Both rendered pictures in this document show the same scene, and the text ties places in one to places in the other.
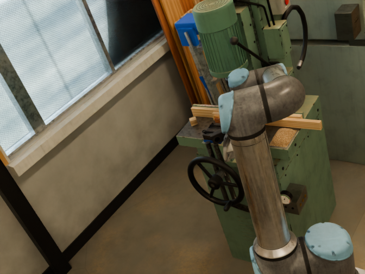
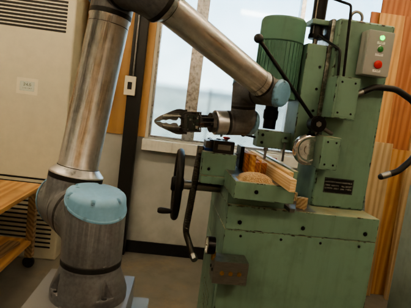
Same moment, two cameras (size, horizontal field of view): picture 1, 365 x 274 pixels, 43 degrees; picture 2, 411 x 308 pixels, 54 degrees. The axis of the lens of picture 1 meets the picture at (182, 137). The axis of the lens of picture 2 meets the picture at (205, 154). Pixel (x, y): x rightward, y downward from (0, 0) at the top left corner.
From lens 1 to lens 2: 1.59 m
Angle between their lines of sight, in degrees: 45
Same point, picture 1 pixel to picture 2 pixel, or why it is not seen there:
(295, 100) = not seen: outside the picture
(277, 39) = (333, 90)
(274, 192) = (85, 90)
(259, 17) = (333, 62)
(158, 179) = not seen: hidden behind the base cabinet
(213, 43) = (259, 52)
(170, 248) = (175, 297)
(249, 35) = (311, 76)
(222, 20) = (273, 29)
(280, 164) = (237, 213)
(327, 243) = (85, 190)
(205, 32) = not seen: hidden behind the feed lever
